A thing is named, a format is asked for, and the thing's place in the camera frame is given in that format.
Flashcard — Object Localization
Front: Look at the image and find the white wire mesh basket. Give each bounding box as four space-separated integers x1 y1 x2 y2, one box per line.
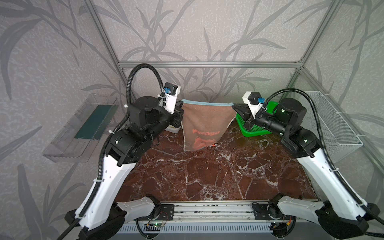
306 91 363 163

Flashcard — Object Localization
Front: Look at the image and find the clear acrylic wall shelf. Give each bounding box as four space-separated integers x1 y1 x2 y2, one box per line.
42 94 119 163

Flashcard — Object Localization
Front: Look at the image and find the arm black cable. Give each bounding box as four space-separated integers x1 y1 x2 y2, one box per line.
265 87 384 238
55 63 165 240

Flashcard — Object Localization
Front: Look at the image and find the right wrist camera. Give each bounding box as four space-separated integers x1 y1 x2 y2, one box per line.
242 92 268 119

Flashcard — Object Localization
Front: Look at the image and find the brown pink striped towel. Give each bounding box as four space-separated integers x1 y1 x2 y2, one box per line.
182 99 236 152

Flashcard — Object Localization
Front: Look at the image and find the white plastic basket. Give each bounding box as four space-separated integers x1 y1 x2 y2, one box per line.
165 125 182 134

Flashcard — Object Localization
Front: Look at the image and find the green plastic basket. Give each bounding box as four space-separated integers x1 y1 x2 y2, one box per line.
235 101 279 137

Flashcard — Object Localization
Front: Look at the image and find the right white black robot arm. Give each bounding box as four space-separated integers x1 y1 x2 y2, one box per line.
232 95 384 240

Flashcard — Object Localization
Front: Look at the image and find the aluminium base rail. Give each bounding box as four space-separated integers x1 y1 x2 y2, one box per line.
113 200 340 235

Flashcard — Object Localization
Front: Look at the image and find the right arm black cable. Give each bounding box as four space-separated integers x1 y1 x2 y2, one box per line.
265 87 384 238

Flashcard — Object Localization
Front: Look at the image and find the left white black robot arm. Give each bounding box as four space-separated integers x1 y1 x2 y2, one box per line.
59 94 184 240

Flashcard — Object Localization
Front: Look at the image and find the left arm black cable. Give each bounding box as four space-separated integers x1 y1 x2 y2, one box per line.
55 63 165 240

